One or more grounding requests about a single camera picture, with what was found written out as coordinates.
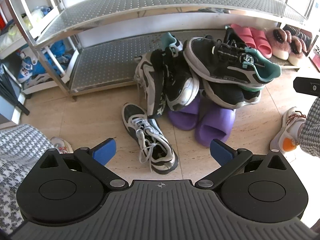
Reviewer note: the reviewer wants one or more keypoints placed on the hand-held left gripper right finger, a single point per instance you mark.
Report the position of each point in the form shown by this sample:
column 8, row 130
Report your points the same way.
column 221, row 151

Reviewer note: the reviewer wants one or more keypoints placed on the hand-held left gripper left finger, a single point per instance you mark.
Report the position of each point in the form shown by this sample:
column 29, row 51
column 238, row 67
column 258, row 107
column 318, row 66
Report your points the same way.
column 106, row 150

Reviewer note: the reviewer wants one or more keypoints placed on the purple slipper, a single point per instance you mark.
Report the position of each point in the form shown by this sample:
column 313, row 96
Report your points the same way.
column 183, row 118
column 215, row 127

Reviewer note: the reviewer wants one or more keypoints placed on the white black high-top sneaker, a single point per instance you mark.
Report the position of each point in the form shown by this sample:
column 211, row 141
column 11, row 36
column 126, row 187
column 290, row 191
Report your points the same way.
column 147, row 80
column 152, row 145

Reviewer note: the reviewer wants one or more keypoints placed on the black teal sneaker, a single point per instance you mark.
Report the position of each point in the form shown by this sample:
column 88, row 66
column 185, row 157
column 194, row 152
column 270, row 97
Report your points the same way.
column 178, row 80
column 225, row 67

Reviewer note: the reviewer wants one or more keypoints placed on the fluffy pink slipper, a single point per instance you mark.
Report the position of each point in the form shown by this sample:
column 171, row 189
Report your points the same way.
column 297, row 50
column 278, row 42

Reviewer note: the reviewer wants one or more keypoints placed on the person's right leg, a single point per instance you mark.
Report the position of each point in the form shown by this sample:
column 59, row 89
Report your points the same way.
column 311, row 127

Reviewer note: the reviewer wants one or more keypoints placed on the person's leg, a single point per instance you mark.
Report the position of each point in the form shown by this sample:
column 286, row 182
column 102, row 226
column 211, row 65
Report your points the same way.
column 17, row 155
column 311, row 127

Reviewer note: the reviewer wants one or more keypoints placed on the person's left shoe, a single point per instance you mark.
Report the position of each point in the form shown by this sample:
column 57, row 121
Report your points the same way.
column 61, row 143

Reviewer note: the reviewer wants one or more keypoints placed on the person's shoe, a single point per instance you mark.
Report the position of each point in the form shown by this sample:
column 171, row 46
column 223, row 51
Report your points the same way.
column 286, row 135
column 61, row 143

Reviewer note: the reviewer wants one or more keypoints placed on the person's right shoe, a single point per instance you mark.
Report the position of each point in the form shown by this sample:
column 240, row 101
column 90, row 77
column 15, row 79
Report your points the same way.
column 286, row 135

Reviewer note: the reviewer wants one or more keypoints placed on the person's left leg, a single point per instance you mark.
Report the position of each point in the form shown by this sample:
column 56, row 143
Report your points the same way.
column 17, row 155

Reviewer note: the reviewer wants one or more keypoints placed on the dark object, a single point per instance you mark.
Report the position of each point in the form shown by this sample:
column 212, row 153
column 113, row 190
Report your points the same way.
column 10, row 92

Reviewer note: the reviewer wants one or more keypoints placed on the white yellow shoe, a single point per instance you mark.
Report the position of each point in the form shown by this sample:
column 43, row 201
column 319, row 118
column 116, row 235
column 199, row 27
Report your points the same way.
column 33, row 17
column 10, row 37

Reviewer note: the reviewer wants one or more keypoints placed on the white storage cart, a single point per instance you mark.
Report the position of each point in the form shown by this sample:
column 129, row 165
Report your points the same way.
column 53, row 10

